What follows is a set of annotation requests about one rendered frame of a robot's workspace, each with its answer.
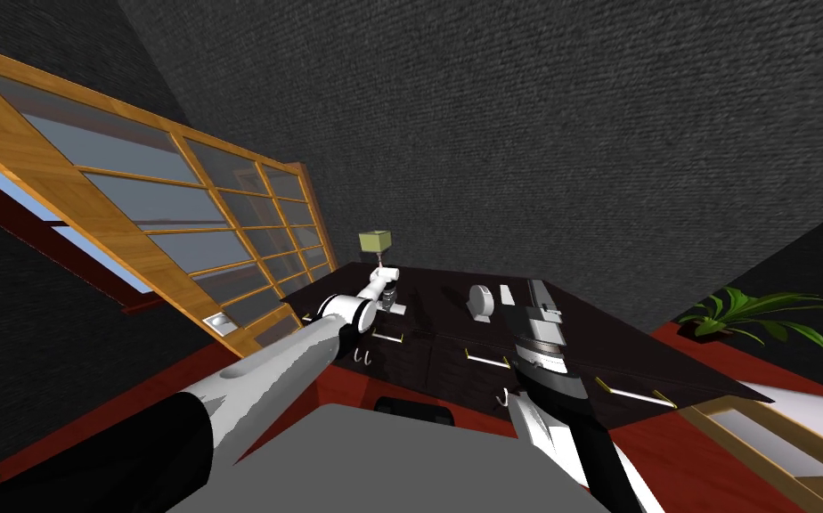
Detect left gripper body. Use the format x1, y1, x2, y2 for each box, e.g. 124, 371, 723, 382
379, 283, 409, 318

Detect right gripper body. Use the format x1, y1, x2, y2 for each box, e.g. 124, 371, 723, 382
521, 313, 568, 346

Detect white alarm clock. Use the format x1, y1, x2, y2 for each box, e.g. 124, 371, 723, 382
465, 284, 497, 324

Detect green shade table lamp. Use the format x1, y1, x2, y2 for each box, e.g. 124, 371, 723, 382
357, 229, 394, 272

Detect dark wooden dresser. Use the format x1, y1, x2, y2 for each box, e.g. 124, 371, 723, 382
279, 262, 776, 433

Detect silver door pull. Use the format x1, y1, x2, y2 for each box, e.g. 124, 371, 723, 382
202, 311, 240, 337

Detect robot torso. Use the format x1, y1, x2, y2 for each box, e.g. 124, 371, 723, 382
166, 394, 614, 513

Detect green leafy plant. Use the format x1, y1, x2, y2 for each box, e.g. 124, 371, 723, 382
673, 285, 823, 351

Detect wooden glass pane sliding door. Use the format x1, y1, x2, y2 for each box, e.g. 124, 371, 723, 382
0, 35, 339, 359

